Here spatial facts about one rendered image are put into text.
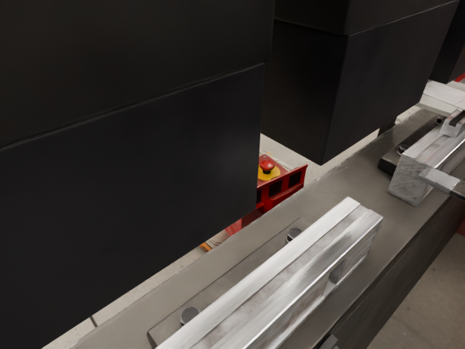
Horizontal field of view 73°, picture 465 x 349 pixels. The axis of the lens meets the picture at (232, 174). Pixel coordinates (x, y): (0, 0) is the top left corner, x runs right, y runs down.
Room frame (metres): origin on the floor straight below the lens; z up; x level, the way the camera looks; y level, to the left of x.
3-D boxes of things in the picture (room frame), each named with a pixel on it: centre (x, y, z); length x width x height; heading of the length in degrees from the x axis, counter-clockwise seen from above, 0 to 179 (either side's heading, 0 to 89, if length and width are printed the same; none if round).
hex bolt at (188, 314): (0.20, 0.05, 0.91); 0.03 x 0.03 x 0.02
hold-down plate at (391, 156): (0.63, -0.45, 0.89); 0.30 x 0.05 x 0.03; 131
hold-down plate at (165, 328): (0.26, -0.02, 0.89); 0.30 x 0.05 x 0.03; 131
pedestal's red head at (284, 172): (0.63, -0.06, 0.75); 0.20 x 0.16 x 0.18; 124
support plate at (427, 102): (0.73, -0.42, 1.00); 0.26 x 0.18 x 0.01; 41
